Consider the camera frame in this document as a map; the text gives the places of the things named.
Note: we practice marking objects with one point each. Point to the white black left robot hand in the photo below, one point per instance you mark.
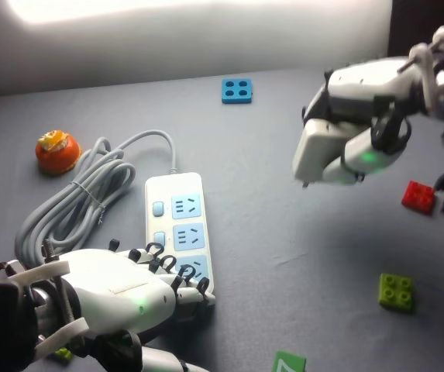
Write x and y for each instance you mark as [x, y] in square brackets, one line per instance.
[117, 286]

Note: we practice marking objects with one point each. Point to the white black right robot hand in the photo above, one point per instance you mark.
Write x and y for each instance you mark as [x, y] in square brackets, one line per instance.
[365, 85]

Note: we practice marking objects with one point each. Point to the white power strip blue sockets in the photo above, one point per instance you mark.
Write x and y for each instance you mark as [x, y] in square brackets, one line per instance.
[167, 190]

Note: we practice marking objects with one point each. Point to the small green stud block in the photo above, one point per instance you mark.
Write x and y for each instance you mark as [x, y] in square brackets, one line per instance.
[62, 353]

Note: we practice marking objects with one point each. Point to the red stud block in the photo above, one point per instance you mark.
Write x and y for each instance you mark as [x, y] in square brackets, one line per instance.
[418, 197]

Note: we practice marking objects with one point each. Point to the blue square four-hole block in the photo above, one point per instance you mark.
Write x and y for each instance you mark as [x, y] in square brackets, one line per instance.
[237, 97]

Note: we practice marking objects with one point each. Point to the grey table cloth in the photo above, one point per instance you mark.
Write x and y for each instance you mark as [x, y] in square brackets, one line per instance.
[264, 232]

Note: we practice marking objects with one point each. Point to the green cube with white seven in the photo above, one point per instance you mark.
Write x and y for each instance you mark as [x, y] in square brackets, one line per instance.
[289, 362]

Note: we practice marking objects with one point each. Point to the large green stud block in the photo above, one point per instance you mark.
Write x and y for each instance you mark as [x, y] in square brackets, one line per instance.
[396, 292]

